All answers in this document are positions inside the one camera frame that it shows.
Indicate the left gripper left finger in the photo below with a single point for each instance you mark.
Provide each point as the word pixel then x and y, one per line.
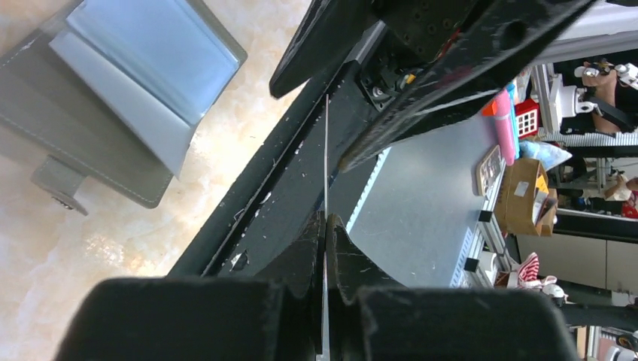
pixel 273 315

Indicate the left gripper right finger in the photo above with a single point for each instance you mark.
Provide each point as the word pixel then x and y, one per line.
pixel 374 317

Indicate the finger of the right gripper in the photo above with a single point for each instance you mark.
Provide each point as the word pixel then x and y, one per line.
pixel 507 37
pixel 331 32

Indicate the grey card holder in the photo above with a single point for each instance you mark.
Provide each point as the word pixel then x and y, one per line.
pixel 113 90

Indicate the background clutter on bench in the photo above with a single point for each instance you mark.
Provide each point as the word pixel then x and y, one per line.
pixel 570 199

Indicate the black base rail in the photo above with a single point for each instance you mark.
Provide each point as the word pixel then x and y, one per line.
pixel 283 184

